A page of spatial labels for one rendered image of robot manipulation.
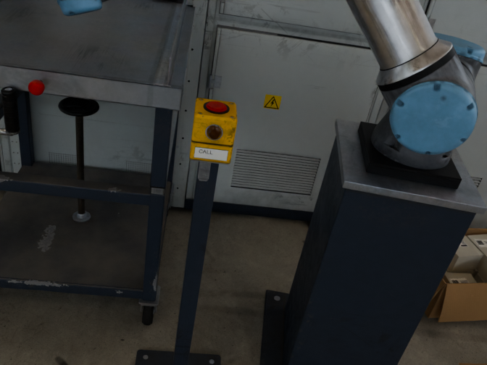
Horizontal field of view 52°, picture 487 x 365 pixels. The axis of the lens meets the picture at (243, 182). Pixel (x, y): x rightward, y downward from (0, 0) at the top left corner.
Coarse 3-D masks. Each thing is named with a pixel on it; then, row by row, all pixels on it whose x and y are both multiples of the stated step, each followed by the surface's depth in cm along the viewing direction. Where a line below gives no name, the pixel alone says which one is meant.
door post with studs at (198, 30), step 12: (192, 0) 169; (204, 0) 168; (204, 12) 171; (192, 36) 175; (192, 48) 177; (192, 60) 180; (192, 72) 182; (192, 84) 185; (192, 96) 188; (192, 108) 190; (192, 120) 193; (180, 156) 202; (180, 168) 205; (180, 180) 208; (180, 192) 212; (180, 204) 215
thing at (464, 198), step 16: (336, 128) 133; (352, 128) 133; (352, 144) 125; (352, 160) 118; (352, 176) 112; (368, 176) 113; (384, 176) 114; (464, 176) 120; (368, 192) 111; (384, 192) 110; (400, 192) 110; (416, 192) 111; (432, 192) 112; (448, 192) 113; (464, 192) 114; (464, 208) 111; (480, 208) 110
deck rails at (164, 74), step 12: (180, 12) 138; (180, 24) 144; (168, 36) 139; (180, 36) 141; (168, 48) 132; (168, 60) 125; (156, 72) 117; (168, 72) 111; (156, 84) 112; (168, 84) 112
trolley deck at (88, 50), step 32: (0, 0) 144; (32, 0) 148; (128, 0) 164; (0, 32) 124; (32, 32) 127; (64, 32) 131; (96, 32) 134; (128, 32) 138; (160, 32) 143; (0, 64) 108; (32, 64) 111; (64, 64) 114; (96, 64) 117; (128, 64) 120; (96, 96) 113; (128, 96) 114; (160, 96) 114
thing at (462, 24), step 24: (432, 0) 169; (456, 0) 169; (480, 0) 170; (432, 24) 174; (456, 24) 174; (480, 24) 174; (480, 72) 184; (480, 96) 190; (480, 120) 196; (480, 144) 202; (480, 168) 208; (480, 192) 215; (480, 216) 222
